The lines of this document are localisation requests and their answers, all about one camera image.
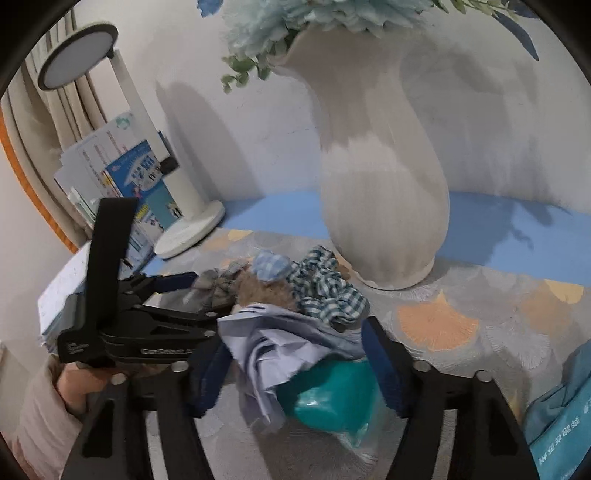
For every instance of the person's left hand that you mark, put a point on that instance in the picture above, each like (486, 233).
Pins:
(76, 385)

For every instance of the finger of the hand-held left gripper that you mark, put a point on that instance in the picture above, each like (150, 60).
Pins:
(178, 281)
(184, 322)

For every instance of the teal gingham scrunchie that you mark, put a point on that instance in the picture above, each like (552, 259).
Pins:
(323, 290)

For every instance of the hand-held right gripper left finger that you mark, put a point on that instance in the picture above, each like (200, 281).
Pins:
(205, 378)

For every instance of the white ribbed ceramic vase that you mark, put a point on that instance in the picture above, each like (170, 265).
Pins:
(383, 184)

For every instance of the teal plastic bag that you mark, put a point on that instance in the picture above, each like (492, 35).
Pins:
(332, 397)

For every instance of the brown plush toy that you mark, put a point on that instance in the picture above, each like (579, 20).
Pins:
(265, 290)

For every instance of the row of books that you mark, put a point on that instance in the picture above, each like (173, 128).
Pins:
(134, 170)

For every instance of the grey plaid bow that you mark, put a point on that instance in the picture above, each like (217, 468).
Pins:
(217, 288)

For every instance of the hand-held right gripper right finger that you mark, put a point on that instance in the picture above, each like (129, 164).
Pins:
(383, 364)

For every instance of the blue artificial flowers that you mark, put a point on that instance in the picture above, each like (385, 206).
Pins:
(277, 18)

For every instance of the beige curtain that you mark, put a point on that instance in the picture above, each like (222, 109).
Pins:
(60, 115)

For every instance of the white desk lamp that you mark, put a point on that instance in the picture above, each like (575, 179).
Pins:
(178, 184)

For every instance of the lilac cloth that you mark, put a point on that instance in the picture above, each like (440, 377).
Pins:
(277, 350)

